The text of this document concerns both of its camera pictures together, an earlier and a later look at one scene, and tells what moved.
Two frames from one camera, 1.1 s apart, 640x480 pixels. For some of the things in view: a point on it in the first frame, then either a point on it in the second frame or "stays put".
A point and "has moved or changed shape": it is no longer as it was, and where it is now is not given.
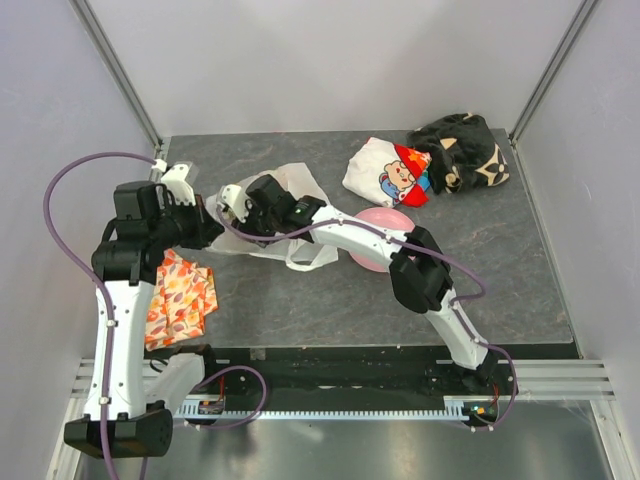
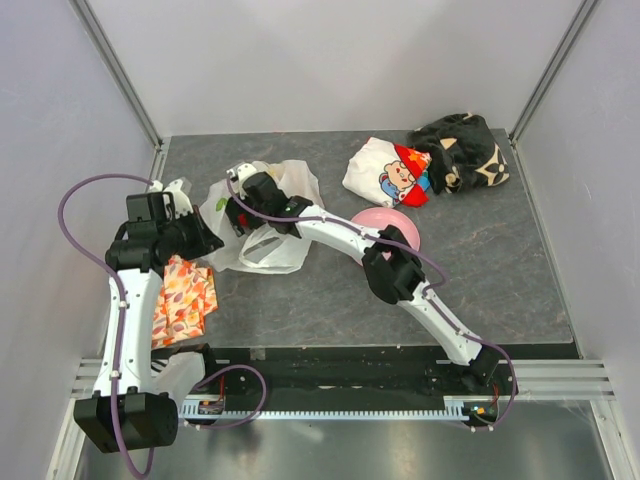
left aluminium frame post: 119,69 stays put
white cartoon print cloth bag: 388,174 stays put
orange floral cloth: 183,293 stays put
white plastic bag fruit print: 298,249 has moved or changed shape
